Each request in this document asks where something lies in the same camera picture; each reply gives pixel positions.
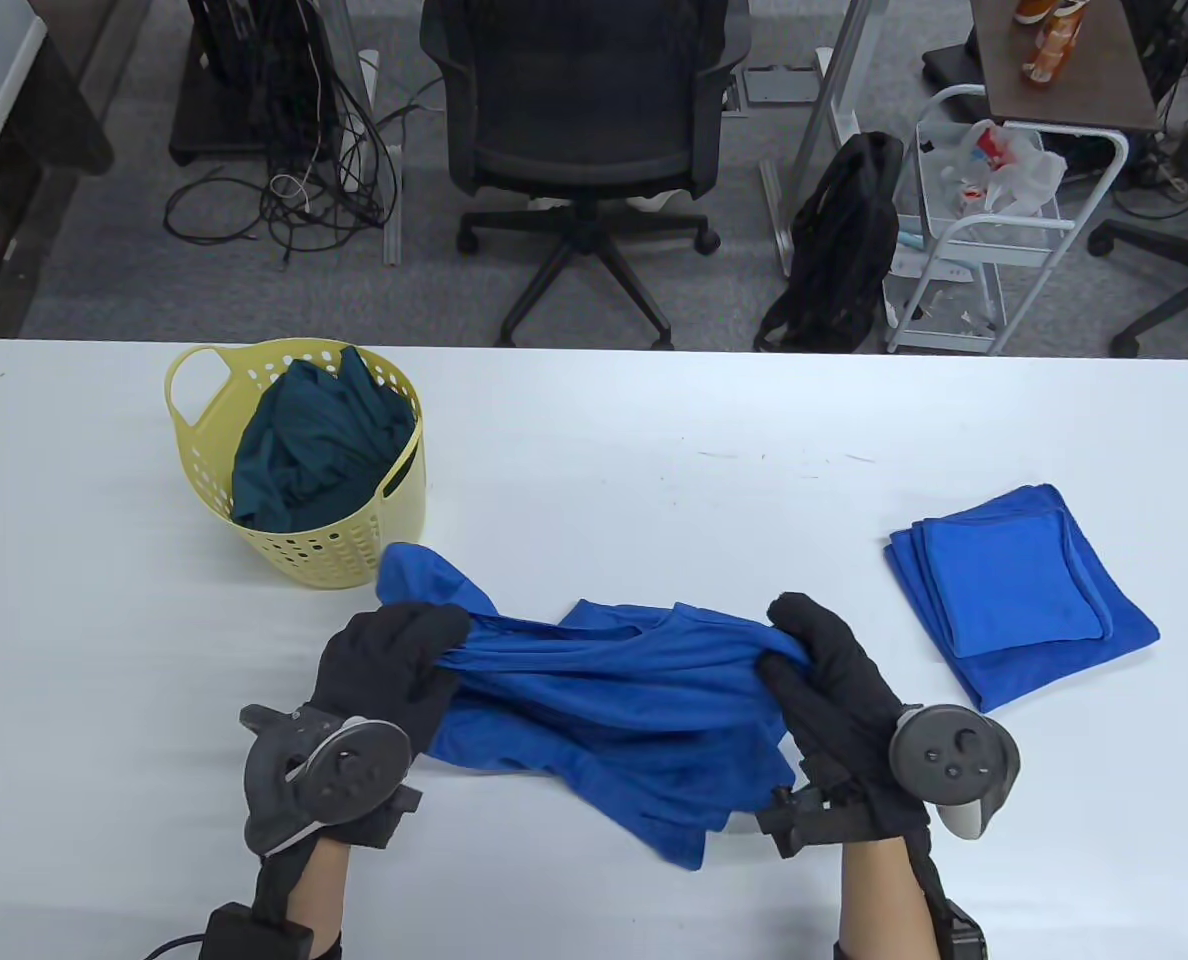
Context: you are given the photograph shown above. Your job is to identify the yellow plastic laundry basket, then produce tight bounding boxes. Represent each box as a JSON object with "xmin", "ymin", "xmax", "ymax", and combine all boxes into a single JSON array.
[{"xmin": 164, "ymin": 340, "xmax": 425, "ymax": 591}]

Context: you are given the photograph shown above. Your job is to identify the black computer tower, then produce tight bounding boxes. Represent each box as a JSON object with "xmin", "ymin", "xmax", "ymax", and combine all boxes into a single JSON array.
[{"xmin": 189, "ymin": 0, "xmax": 340, "ymax": 161}]

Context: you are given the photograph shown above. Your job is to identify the black device with arm strap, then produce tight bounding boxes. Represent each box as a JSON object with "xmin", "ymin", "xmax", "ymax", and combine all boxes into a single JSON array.
[{"xmin": 929, "ymin": 895, "xmax": 985, "ymax": 960}]

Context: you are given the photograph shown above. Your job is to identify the person's right hand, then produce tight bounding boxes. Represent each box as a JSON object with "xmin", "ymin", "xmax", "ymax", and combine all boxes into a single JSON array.
[{"xmin": 762, "ymin": 592, "xmax": 930, "ymax": 841}]

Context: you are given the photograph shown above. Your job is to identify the black box with arm strap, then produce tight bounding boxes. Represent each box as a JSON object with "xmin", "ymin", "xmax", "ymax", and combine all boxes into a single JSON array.
[{"xmin": 201, "ymin": 902, "xmax": 340, "ymax": 960}]

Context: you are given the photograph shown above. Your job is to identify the grey handheld controller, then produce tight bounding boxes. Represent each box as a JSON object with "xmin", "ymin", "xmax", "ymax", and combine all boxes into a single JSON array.
[
  {"xmin": 889, "ymin": 705, "xmax": 1021, "ymax": 839},
  {"xmin": 241, "ymin": 705, "xmax": 413, "ymax": 858}
]

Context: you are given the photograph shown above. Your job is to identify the person's right forearm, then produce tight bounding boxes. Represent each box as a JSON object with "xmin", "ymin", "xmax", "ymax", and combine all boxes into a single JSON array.
[{"xmin": 839, "ymin": 835, "xmax": 930, "ymax": 960}]

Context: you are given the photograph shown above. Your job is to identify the grey floor plate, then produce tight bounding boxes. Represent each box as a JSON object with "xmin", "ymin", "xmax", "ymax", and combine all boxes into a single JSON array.
[{"xmin": 744, "ymin": 65, "xmax": 820, "ymax": 106}]

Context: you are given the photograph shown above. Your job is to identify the white rolling cart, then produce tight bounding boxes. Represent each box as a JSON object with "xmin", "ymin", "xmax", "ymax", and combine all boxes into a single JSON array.
[{"xmin": 884, "ymin": 85, "xmax": 1130, "ymax": 356}]

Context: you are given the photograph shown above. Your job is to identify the brown wooden side table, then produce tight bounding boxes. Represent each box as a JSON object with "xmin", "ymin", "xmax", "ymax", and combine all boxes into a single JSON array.
[{"xmin": 969, "ymin": 0, "xmax": 1160, "ymax": 133}]

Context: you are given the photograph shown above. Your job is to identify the black mesh office chair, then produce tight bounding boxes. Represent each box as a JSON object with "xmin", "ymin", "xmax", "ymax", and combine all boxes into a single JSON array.
[{"xmin": 419, "ymin": 0, "xmax": 750, "ymax": 351}]

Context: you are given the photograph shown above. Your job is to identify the grey metal desk leg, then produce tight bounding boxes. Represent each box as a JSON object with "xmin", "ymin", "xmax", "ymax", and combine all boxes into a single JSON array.
[{"xmin": 339, "ymin": 0, "xmax": 405, "ymax": 266}]

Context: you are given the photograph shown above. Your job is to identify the black backpack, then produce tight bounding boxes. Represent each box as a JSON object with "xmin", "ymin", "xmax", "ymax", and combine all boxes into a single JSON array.
[{"xmin": 754, "ymin": 130, "xmax": 905, "ymax": 353}]

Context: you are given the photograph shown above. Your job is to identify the person's left forearm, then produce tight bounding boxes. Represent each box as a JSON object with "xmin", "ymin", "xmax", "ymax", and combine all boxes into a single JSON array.
[{"xmin": 284, "ymin": 840, "xmax": 350, "ymax": 936}]

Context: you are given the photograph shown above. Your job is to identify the blue towel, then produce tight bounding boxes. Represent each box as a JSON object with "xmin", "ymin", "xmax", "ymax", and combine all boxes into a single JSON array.
[
  {"xmin": 884, "ymin": 484, "xmax": 1160, "ymax": 713},
  {"xmin": 909, "ymin": 510, "xmax": 1115, "ymax": 659}
]

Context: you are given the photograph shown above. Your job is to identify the blue shirt clothes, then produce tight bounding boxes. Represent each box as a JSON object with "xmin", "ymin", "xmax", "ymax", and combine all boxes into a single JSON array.
[{"xmin": 377, "ymin": 543, "xmax": 815, "ymax": 869}]

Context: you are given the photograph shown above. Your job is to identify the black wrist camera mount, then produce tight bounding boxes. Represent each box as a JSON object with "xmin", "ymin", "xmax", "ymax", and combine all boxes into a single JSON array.
[
  {"xmin": 757, "ymin": 785, "xmax": 845, "ymax": 859},
  {"xmin": 354, "ymin": 785, "xmax": 423, "ymax": 851}
]

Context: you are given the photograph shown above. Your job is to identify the white plastic bag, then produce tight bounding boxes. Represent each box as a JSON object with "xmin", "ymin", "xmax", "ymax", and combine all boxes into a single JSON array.
[{"xmin": 919, "ymin": 118, "xmax": 1068, "ymax": 221}]

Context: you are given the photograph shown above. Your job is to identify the tangle of black cables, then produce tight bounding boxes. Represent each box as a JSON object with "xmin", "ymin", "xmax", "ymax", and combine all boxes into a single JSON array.
[
  {"xmin": 164, "ymin": 0, "xmax": 405, "ymax": 271},
  {"xmin": 1119, "ymin": 0, "xmax": 1188, "ymax": 191}
]

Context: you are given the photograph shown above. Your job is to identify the black flat stand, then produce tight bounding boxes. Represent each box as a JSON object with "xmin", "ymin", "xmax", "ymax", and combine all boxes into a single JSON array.
[{"xmin": 922, "ymin": 45, "xmax": 985, "ymax": 86}]

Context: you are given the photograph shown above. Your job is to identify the dark teal clothes garment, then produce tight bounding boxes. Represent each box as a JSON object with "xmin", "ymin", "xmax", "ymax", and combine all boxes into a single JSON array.
[{"xmin": 232, "ymin": 348, "xmax": 417, "ymax": 533}]

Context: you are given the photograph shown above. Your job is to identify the person's left hand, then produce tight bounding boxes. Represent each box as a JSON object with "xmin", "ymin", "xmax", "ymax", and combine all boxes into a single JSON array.
[{"xmin": 309, "ymin": 602, "xmax": 473, "ymax": 851}]

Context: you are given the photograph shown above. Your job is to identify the white desk with dark side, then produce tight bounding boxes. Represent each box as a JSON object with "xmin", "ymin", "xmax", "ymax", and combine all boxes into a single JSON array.
[{"xmin": 0, "ymin": 0, "xmax": 115, "ymax": 336}]

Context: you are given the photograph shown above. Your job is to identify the white metal desk leg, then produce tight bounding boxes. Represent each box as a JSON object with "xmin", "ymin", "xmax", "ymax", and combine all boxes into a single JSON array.
[{"xmin": 759, "ymin": 0, "xmax": 890, "ymax": 279}]

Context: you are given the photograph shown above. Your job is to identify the black office chair base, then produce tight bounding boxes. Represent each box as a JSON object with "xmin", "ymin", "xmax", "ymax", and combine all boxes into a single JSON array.
[{"xmin": 1089, "ymin": 100, "xmax": 1188, "ymax": 359}]

